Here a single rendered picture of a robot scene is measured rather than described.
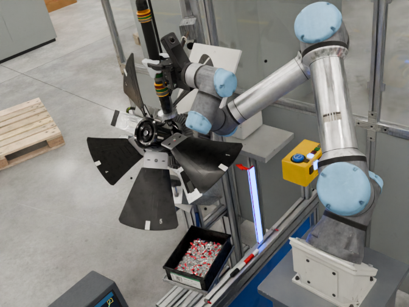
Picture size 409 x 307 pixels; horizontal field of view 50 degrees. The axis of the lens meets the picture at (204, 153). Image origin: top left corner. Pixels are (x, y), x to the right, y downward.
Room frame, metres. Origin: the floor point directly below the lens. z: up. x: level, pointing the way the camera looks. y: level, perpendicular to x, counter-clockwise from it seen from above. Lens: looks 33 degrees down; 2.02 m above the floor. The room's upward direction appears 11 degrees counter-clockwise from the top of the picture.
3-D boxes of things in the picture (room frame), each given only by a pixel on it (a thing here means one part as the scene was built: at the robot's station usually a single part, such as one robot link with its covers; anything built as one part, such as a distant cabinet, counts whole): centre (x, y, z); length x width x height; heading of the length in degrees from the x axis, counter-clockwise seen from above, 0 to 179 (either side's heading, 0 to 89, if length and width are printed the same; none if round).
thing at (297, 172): (1.32, -0.36, 1.02); 0.16 x 0.10 x 0.11; 132
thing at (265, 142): (1.84, -0.23, 0.85); 0.36 x 0.24 x 0.03; 42
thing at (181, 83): (1.30, 0.03, 1.48); 0.12 x 0.08 x 0.09; 40
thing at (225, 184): (1.71, -0.06, 0.58); 0.09 x 0.05 x 1.15; 42
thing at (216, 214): (1.63, 0.02, 0.56); 0.19 x 0.04 x 0.04; 132
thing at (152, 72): (1.36, 0.12, 1.48); 0.09 x 0.03 x 0.06; 50
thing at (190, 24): (2.00, -0.04, 1.39); 0.10 x 0.07 x 0.09; 167
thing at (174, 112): (1.40, 0.10, 1.35); 0.09 x 0.07 x 0.10; 167
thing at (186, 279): (1.13, 0.09, 0.85); 0.22 x 0.17 x 0.07; 147
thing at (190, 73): (1.24, -0.03, 1.48); 0.08 x 0.05 x 0.08; 130
